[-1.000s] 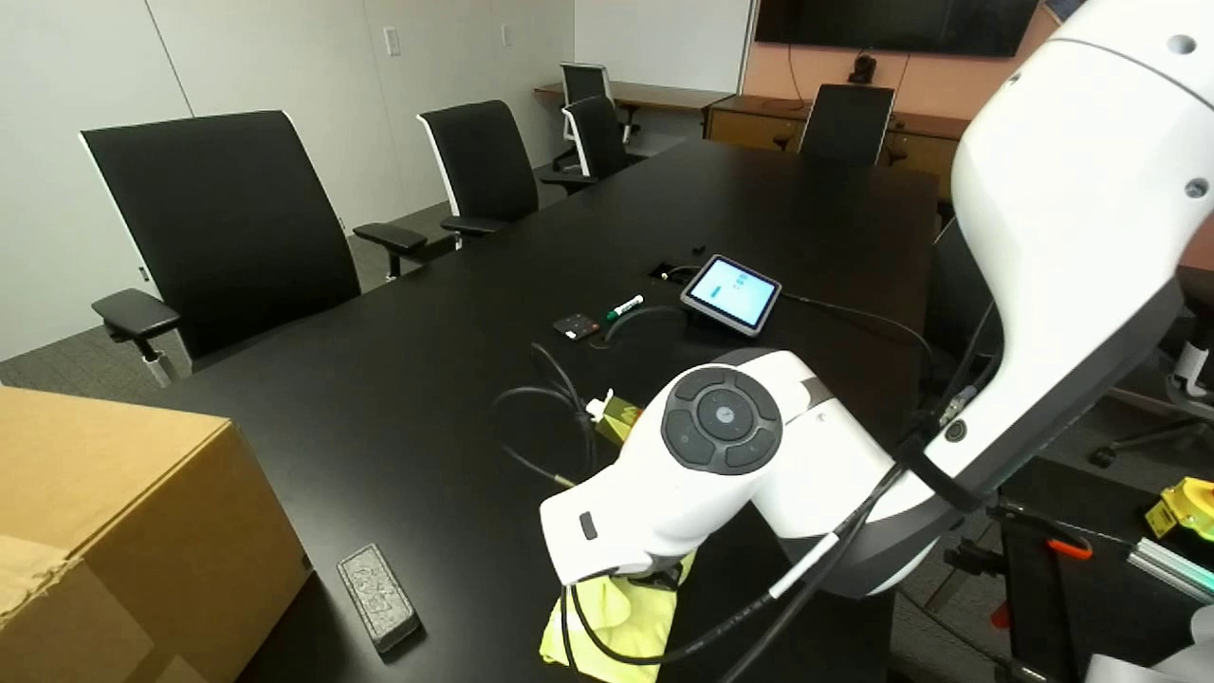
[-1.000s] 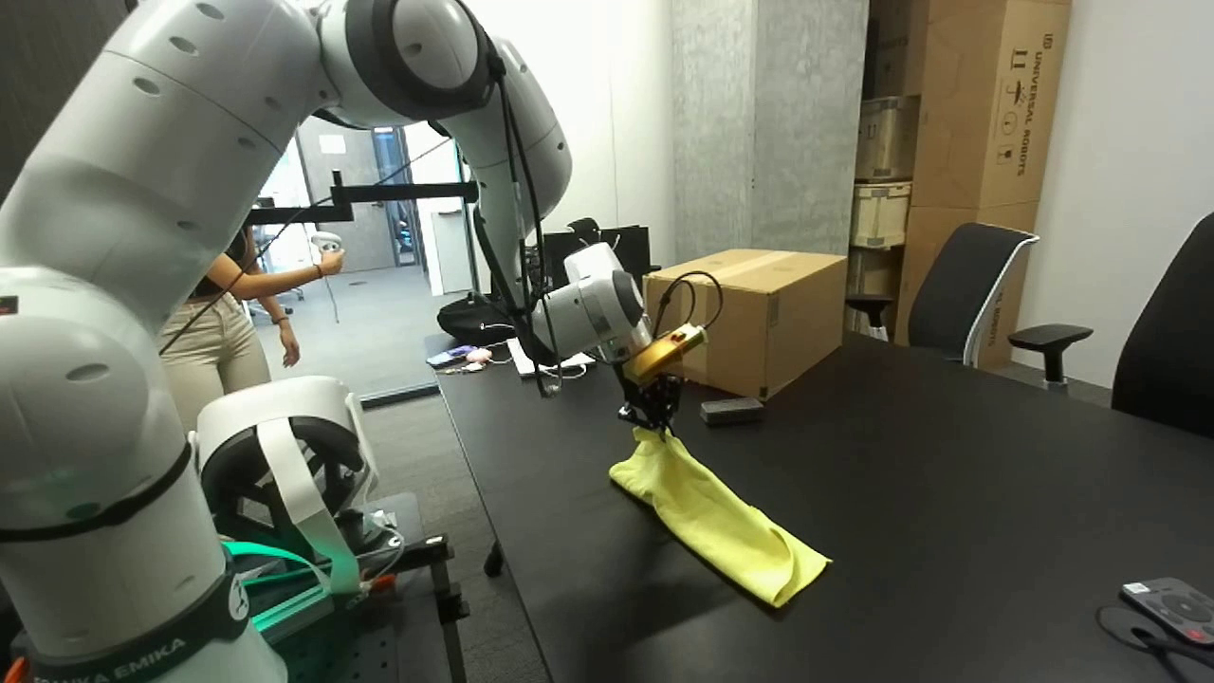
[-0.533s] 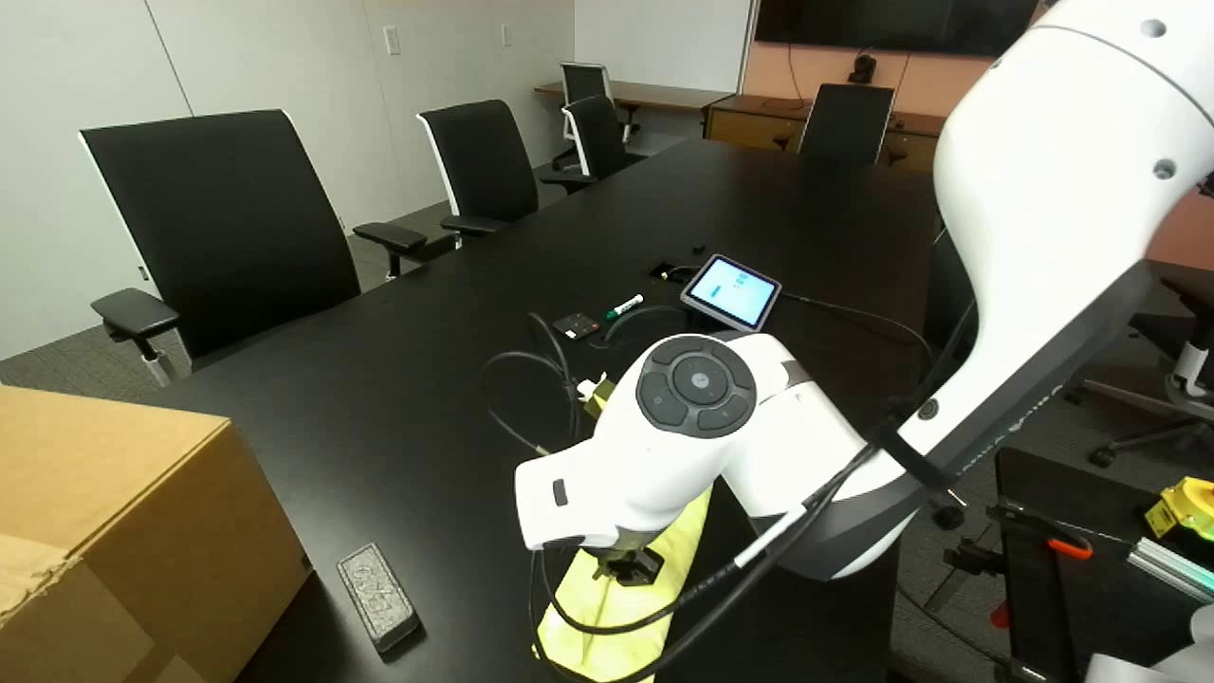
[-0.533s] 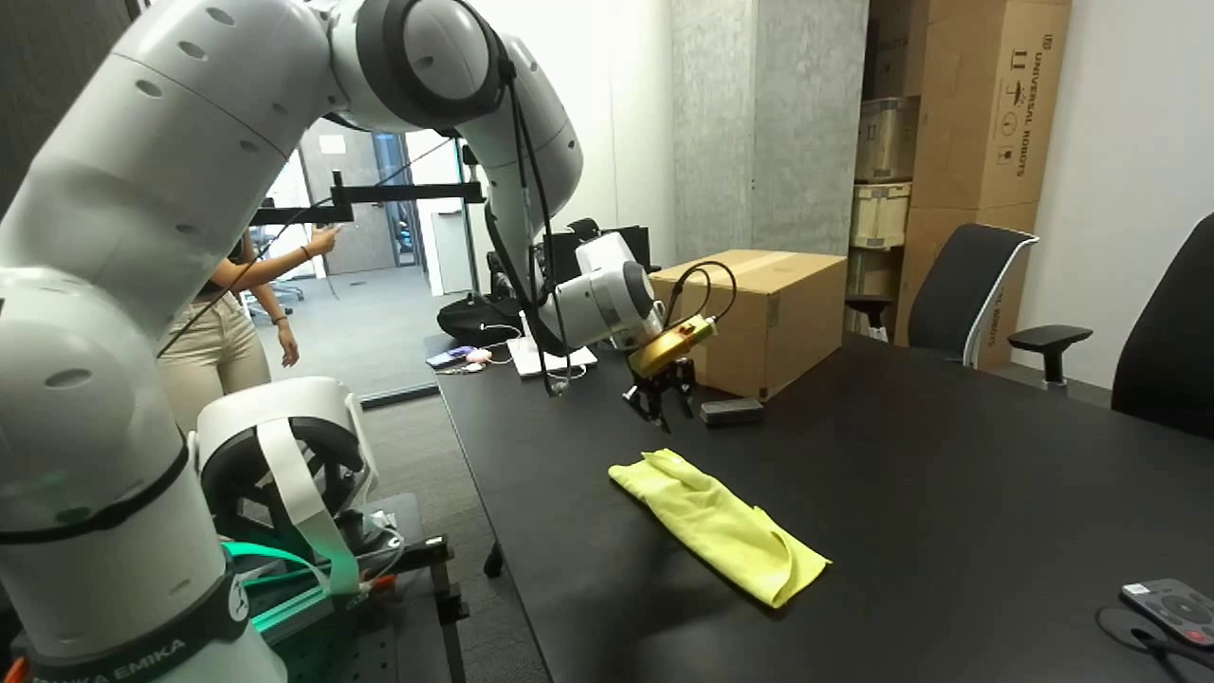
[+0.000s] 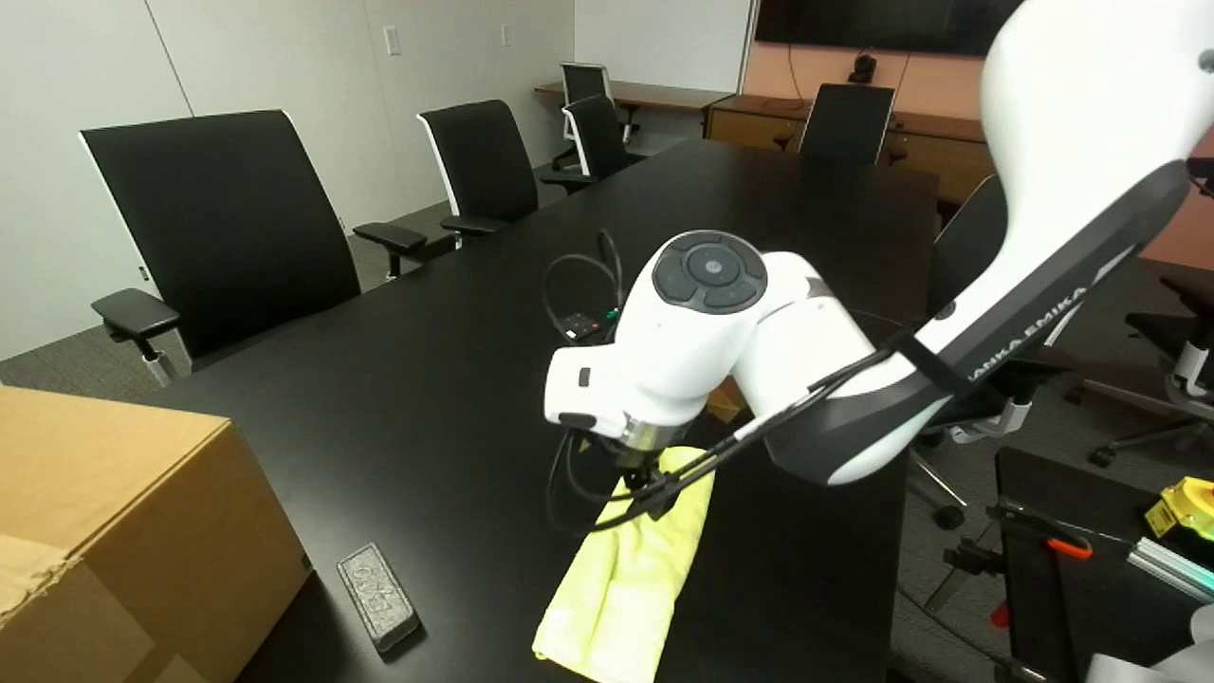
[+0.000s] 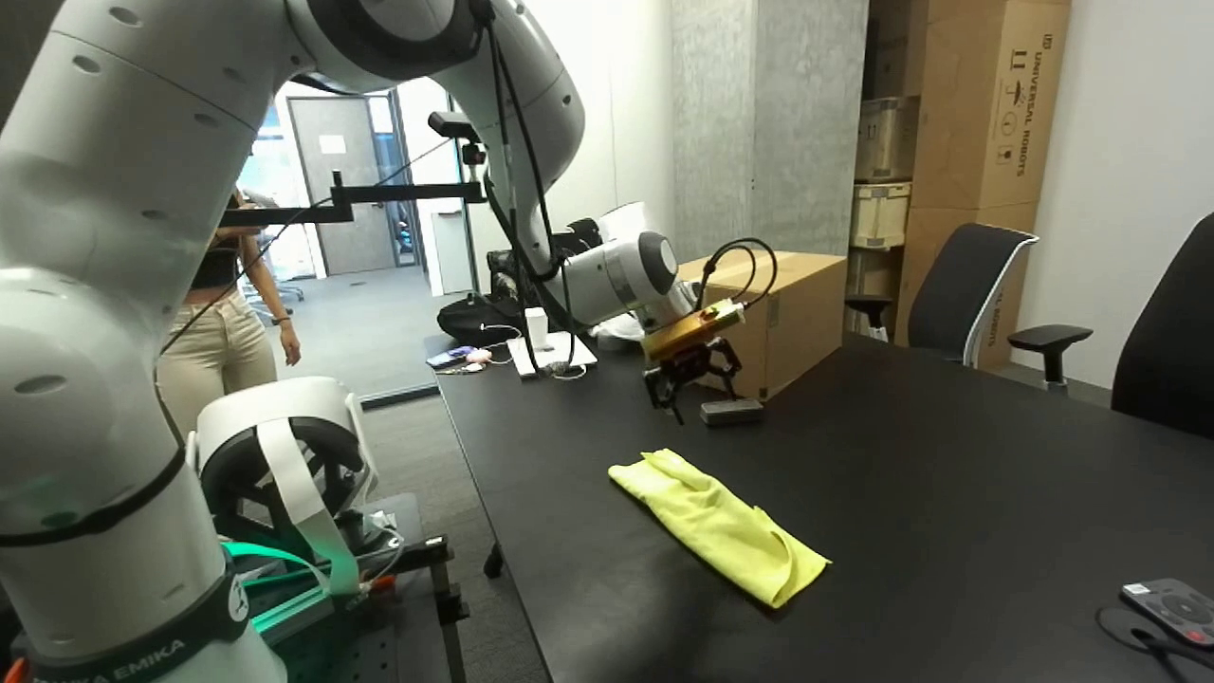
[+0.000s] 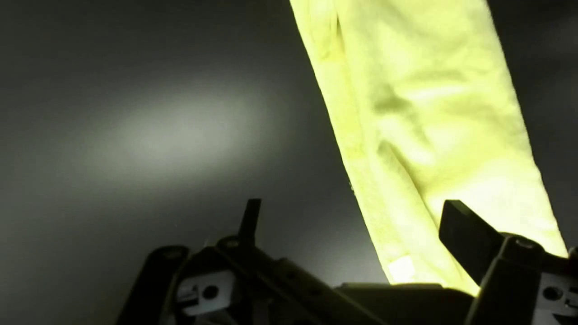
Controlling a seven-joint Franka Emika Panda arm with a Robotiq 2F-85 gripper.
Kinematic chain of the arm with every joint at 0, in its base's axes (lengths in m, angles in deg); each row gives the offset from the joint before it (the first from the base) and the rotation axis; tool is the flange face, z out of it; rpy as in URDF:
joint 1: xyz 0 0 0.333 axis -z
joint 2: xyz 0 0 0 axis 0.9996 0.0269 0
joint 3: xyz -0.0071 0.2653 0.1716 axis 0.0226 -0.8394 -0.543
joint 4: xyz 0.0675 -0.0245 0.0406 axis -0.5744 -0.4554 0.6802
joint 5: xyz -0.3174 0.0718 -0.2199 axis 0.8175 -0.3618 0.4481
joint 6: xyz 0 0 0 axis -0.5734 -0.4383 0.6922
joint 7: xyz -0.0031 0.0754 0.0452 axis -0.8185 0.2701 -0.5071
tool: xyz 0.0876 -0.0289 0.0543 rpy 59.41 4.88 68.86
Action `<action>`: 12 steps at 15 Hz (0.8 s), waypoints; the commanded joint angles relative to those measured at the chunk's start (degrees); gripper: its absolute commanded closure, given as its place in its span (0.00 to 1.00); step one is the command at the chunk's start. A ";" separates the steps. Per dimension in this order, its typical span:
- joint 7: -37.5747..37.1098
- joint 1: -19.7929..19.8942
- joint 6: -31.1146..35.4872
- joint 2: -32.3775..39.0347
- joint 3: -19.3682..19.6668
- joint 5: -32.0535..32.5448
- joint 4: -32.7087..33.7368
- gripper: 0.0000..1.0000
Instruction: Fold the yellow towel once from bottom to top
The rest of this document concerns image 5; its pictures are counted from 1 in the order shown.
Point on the brown cardboard box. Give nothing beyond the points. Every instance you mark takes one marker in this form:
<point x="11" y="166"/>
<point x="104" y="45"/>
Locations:
<point x="128" y="533"/>

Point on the wooden wall desk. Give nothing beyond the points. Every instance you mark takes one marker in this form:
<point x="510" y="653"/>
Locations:
<point x="668" y="96"/>

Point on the white wall switch plate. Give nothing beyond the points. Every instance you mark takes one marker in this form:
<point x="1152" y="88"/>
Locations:
<point x="392" y="45"/>

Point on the black equipment cart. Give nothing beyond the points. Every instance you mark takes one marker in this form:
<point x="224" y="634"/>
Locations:
<point x="1047" y="610"/>

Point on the green clamp bar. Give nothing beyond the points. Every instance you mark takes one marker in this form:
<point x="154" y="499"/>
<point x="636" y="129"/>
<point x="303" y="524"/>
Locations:
<point x="1170" y="568"/>

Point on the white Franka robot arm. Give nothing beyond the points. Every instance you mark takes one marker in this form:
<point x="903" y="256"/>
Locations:
<point x="760" y="328"/>

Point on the yellow terry towel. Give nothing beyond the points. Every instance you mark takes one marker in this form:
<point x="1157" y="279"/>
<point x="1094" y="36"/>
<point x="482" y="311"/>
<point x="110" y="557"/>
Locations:
<point x="620" y="595"/>

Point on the dark conference camera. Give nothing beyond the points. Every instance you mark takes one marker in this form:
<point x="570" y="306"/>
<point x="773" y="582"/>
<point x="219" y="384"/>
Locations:
<point x="862" y="70"/>

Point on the yellow tool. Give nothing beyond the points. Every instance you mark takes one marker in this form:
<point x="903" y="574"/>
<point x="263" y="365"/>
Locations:
<point x="1185" y="507"/>

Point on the black wall television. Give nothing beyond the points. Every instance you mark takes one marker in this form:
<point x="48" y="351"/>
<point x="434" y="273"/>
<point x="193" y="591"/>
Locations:
<point x="874" y="23"/>

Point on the black office chair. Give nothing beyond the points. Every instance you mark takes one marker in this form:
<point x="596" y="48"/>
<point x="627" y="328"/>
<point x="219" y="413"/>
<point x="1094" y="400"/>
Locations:
<point x="596" y="133"/>
<point x="1182" y="335"/>
<point x="846" y="120"/>
<point x="212" y="229"/>
<point x="487" y="157"/>
<point x="964" y="249"/>
<point x="585" y="80"/>

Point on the small dark phone device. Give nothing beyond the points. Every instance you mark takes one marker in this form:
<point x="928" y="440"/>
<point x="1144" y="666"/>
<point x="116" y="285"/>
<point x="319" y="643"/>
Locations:
<point x="573" y="328"/>

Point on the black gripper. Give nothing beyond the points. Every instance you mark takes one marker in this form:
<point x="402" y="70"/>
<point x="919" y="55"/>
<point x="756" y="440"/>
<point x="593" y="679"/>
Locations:
<point x="651" y="494"/>

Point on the wooden credenza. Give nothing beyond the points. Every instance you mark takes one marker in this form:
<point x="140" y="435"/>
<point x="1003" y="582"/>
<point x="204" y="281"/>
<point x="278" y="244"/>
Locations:
<point x="924" y="147"/>

